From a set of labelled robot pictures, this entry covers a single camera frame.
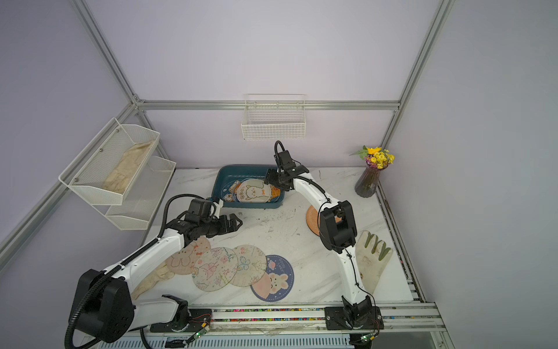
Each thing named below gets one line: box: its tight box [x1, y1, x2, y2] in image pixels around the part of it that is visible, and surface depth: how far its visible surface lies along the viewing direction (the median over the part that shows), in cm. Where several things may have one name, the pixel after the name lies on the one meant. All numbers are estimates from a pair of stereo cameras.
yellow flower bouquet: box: [349, 145, 396, 170], surface depth 95 cm
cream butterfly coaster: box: [230, 244, 267, 288], surface depth 88 cm
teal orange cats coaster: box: [220, 179, 242, 203], surface depth 112 cm
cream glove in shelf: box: [102, 140, 156, 195], surface depth 81 cm
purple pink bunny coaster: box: [250, 254, 295, 303], surface depth 84 cm
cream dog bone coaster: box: [236, 178, 272, 203], surface depth 110 cm
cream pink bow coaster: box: [191, 247, 239, 292], surface depth 86 cm
